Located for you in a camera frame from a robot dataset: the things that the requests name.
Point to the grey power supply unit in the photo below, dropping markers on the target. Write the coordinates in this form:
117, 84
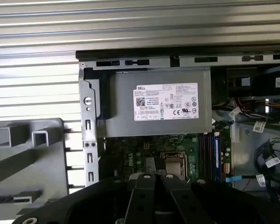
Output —
121, 98

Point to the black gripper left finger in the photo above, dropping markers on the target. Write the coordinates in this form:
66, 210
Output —
140, 200

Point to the black RAM slot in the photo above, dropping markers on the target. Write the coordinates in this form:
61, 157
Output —
211, 156
200, 156
205, 156

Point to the metal CPU socket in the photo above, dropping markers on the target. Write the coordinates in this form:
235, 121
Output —
163, 154

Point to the black open PC case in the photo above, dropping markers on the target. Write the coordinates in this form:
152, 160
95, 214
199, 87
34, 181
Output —
88, 130

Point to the blue RAM stick white label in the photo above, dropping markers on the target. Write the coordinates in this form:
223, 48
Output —
4, 200

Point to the green motherboard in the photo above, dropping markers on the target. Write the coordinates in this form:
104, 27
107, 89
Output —
135, 144

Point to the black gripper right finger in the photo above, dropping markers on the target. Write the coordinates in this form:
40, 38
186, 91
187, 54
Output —
184, 203

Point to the grey parts rack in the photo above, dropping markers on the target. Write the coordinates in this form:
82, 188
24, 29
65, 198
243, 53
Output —
51, 163

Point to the blue installed RAM stick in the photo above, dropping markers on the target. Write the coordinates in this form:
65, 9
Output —
218, 158

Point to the silver CPU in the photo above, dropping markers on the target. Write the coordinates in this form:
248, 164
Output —
175, 168

